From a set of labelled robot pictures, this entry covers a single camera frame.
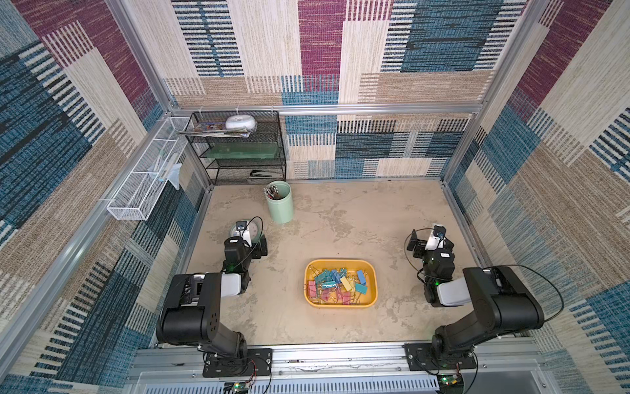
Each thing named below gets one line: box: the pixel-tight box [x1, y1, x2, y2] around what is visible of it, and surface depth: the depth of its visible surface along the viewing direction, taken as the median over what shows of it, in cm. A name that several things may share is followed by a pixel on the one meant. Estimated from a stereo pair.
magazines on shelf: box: [178, 117, 258, 138], surface depth 91 cm
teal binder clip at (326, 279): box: [315, 269, 337, 289], surface depth 89 cm
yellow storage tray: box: [303, 258, 379, 309], surface depth 87 cm
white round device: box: [224, 114, 256, 132], surface depth 91 cm
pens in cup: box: [263, 185, 280, 200], surface depth 96 cm
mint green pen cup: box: [264, 180, 295, 225], surface depth 101 cm
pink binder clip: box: [308, 280, 318, 298], surface depth 86 cm
